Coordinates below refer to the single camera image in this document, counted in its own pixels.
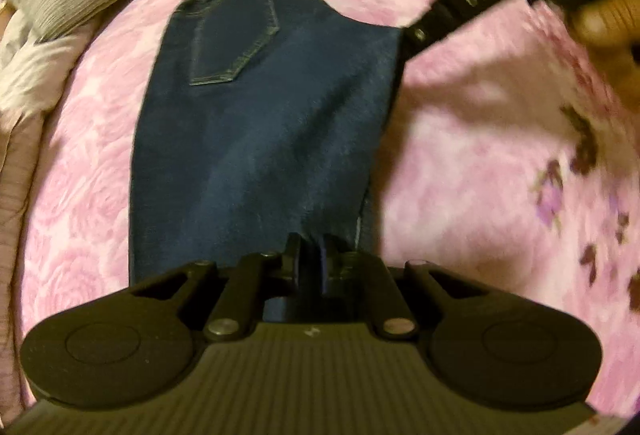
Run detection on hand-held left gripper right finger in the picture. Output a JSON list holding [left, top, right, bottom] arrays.
[[320, 234, 481, 342]]

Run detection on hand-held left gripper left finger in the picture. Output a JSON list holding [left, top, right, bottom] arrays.
[[131, 234, 304, 342]]

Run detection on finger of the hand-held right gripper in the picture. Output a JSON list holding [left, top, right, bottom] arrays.
[[402, 0, 541, 62]]

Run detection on dark blue jeans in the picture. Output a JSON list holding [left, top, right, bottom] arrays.
[[129, 0, 404, 322]]

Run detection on person's right hand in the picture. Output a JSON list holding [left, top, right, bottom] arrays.
[[570, 0, 640, 58]]

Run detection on pink rose blanket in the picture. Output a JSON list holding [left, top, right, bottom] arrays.
[[15, 0, 640, 416]]

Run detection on purple floral bed sheet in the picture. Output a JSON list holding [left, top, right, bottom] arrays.
[[525, 85, 640, 316]]

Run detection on pink pillow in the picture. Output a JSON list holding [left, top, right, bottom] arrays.
[[0, 112, 53, 268]]

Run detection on white grey striped duvet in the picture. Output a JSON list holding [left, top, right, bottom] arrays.
[[0, 9, 97, 127]]

